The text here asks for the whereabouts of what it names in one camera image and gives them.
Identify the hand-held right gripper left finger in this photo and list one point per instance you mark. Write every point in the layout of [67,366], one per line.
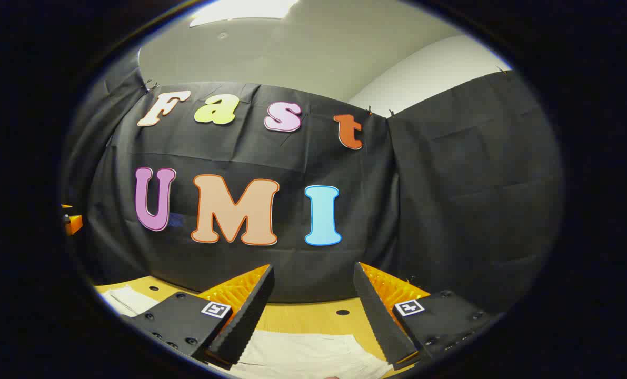
[250,310]

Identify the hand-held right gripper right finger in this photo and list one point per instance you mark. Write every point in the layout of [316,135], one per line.
[376,316]

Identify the cream white jeans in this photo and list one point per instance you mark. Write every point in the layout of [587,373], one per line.
[302,353]

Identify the black backdrop cloth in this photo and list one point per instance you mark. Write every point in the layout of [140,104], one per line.
[450,200]

